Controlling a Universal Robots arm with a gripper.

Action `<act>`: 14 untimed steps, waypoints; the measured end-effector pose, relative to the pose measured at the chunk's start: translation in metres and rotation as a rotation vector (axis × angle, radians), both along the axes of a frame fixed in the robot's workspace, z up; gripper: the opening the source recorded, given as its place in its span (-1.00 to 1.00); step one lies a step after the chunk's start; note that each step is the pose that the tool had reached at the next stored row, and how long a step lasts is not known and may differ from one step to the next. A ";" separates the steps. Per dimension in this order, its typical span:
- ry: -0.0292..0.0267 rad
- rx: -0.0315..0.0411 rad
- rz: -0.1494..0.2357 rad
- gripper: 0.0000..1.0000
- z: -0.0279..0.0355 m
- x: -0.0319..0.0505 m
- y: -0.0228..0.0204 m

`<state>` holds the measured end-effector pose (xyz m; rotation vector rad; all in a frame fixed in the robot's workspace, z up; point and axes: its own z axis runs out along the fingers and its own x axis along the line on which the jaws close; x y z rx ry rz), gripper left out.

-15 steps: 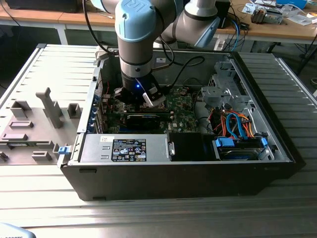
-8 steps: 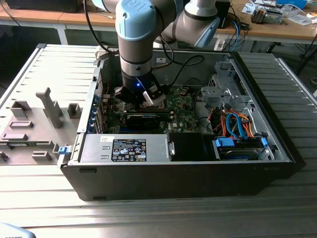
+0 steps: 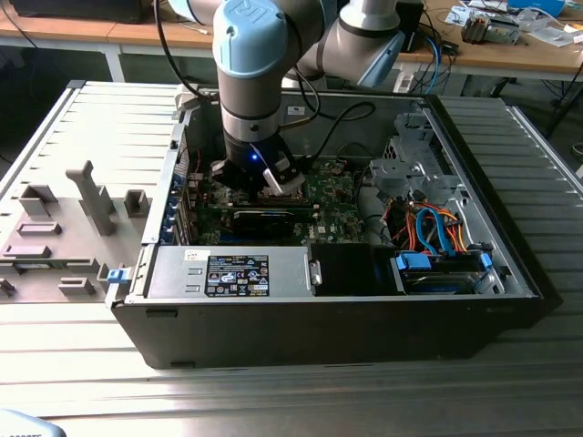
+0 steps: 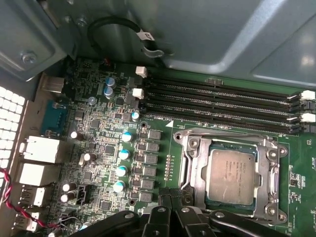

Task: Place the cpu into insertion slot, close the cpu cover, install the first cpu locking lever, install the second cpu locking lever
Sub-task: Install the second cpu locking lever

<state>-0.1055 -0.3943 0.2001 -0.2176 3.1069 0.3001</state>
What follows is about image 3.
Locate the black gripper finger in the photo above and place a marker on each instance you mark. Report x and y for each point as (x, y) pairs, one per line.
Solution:
(228, 175)

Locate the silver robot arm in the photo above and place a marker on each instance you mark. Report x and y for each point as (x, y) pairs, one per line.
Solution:
(250, 68)

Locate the CPU socket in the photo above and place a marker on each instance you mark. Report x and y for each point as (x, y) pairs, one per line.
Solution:
(259, 196)

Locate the CPU cooler heatsink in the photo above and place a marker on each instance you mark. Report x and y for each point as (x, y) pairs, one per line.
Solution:
(474, 27)

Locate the black graphics card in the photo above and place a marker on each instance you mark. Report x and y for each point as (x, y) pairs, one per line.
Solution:
(264, 223)

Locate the round coin cell battery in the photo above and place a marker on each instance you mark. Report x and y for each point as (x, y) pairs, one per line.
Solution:
(336, 169)

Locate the green motherboard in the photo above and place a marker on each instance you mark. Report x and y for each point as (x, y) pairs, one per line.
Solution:
(337, 209)

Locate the grey power supply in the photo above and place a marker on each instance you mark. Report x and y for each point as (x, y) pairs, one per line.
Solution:
(177, 273)

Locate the black plastic shroud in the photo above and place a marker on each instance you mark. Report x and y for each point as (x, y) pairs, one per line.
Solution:
(346, 268)

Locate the blue plastic latch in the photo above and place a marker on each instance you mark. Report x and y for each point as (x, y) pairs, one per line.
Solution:
(116, 277)

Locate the grey metal disk bay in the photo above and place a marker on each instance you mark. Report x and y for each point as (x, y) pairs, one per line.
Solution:
(401, 175)

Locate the grey parts rack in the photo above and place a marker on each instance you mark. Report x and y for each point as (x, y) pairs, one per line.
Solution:
(68, 218)

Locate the black metal PC case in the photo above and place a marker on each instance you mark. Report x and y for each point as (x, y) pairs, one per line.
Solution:
(319, 332)

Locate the green RAM stick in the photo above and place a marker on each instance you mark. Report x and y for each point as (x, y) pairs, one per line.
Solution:
(32, 265)

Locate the black upright box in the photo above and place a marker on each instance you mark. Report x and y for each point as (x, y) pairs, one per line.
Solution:
(412, 18)

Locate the hard disk in blue carrier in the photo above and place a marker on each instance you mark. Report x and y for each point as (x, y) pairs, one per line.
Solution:
(430, 282)

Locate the black flat device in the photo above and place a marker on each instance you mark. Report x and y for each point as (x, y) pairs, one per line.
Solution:
(77, 9)

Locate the wooden desk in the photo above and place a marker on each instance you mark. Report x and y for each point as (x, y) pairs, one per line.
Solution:
(54, 29)
(501, 57)

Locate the silver drive unit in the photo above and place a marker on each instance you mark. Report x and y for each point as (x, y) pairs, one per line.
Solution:
(503, 29)

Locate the pale blue teach pendant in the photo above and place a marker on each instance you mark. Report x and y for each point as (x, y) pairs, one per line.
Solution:
(23, 423)

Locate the blue box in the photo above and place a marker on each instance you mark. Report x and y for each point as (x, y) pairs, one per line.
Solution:
(537, 5)

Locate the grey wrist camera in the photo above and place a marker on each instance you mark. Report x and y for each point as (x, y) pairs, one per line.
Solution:
(284, 179)

